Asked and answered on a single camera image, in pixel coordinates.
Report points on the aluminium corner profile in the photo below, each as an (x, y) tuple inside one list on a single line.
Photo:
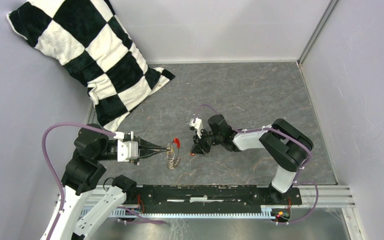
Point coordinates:
[(317, 31)]

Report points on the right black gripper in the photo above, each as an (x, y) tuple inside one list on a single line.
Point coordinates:
[(199, 146)]

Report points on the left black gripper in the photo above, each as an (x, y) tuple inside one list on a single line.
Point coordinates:
[(145, 153)]

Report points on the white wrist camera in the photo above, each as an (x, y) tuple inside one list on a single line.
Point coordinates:
[(127, 147), (196, 125)]

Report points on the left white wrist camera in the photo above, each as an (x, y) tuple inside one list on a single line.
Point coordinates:
[(127, 147)]

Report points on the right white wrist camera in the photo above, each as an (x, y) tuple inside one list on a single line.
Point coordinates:
[(196, 125)]

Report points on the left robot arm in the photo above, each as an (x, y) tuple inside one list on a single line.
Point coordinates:
[(82, 174)]

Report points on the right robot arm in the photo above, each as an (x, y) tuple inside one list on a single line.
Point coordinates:
[(288, 146)]

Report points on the aluminium frame rail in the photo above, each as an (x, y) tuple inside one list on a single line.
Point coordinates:
[(314, 198)]

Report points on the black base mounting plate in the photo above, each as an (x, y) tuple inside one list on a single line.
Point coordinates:
[(209, 199)]

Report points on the black white checkered pillow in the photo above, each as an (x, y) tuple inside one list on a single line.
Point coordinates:
[(89, 41)]

